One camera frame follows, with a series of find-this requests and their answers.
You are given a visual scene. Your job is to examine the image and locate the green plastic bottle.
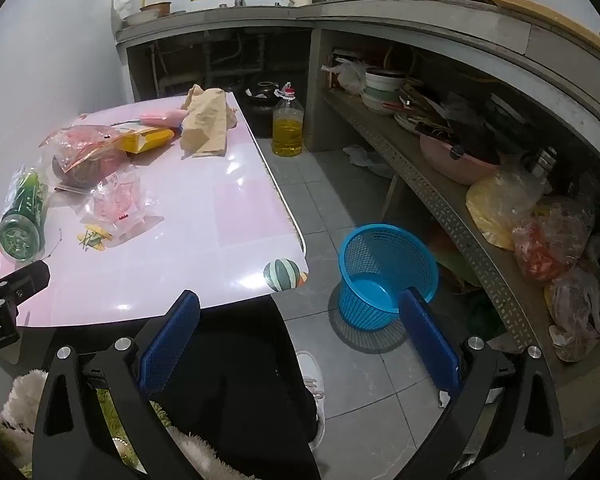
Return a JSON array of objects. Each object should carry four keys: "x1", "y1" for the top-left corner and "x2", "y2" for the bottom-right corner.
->
[{"x1": 0, "y1": 167, "x2": 48, "y2": 262}]

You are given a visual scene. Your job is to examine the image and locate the clear printed plastic bag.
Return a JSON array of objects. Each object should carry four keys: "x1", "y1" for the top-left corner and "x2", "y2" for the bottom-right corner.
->
[{"x1": 78, "y1": 164, "x2": 163, "y2": 252}]

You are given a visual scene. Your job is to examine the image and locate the clear bag with red can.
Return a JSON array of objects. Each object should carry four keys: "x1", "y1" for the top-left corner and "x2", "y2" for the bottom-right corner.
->
[{"x1": 40, "y1": 125, "x2": 128, "y2": 194}]

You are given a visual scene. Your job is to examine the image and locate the yellow cardboard box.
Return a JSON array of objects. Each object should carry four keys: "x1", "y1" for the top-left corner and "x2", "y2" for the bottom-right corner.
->
[{"x1": 116, "y1": 127, "x2": 174, "y2": 155}]

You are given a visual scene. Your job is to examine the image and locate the pink bubble wrap pad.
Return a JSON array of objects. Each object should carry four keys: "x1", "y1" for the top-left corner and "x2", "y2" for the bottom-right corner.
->
[{"x1": 140, "y1": 108, "x2": 188, "y2": 129}]

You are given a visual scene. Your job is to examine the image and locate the brown paper bag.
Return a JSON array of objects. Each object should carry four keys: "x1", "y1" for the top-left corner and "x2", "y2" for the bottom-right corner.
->
[{"x1": 180, "y1": 84, "x2": 237, "y2": 157}]

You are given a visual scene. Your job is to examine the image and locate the fluffy sleeve forearm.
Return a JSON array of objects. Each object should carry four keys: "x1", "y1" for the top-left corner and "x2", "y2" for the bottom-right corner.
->
[{"x1": 0, "y1": 370, "x2": 48, "y2": 469}]

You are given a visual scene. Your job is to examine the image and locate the blue plastic waste basket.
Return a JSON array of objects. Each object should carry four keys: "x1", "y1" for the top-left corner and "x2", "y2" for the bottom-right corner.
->
[{"x1": 338, "y1": 223, "x2": 439, "y2": 332}]

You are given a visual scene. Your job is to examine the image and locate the perforated metal shelf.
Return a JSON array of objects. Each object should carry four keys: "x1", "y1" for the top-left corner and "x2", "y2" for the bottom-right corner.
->
[{"x1": 322, "y1": 90, "x2": 536, "y2": 349}]

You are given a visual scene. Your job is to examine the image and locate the white sneaker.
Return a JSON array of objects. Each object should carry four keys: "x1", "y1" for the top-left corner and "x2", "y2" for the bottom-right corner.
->
[{"x1": 296, "y1": 350, "x2": 326, "y2": 451}]

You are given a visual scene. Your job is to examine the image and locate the red clear plastic bag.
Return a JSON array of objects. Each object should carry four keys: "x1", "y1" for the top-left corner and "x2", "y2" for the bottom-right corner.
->
[{"x1": 512, "y1": 198, "x2": 595, "y2": 283}]

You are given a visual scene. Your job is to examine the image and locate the yellow plastic bag on shelf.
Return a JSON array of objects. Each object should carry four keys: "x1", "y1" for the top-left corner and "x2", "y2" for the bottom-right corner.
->
[{"x1": 465, "y1": 167, "x2": 546, "y2": 252}]

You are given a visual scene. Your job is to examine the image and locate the pink basin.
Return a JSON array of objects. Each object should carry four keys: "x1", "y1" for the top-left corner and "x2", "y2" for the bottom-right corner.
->
[{"x1": 419, "y1": 134, "x2": 500, "y2": 185}]

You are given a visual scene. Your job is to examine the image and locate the stacked white bowls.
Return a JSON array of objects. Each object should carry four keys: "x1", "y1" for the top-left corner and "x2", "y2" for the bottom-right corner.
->
[{"x1": 361, "y1": 67, "x2": 405, "y2": 115}]

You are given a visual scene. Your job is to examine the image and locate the cooking oil bottle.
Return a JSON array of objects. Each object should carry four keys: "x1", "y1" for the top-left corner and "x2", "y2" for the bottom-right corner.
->
[{"x1": 272, "y1": 82, "x2": 304, "y2": 157}]

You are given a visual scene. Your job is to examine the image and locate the white plastic bag on shelf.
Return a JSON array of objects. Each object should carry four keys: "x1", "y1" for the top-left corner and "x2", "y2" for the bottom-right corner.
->
[{"x1": 321, "y1": 58, "x2": 368, "y2": 96}]

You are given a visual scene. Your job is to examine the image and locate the dark pot under counter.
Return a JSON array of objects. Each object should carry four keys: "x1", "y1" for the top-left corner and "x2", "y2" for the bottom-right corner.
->
[{"x1": 245, "y1": 80, "x2": 279, "y2": 110}]

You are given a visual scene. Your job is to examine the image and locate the wooden cutting board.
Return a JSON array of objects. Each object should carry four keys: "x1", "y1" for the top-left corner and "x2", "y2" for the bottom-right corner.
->
[{"x1": 492, "y1": 0, "x2": 600, "y2": 49}]

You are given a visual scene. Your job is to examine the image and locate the bowl on counter corner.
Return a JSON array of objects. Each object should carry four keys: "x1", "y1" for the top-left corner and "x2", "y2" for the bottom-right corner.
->
[{"x1": 140, "y1": 1, "x2": 171, "y2": 18}]

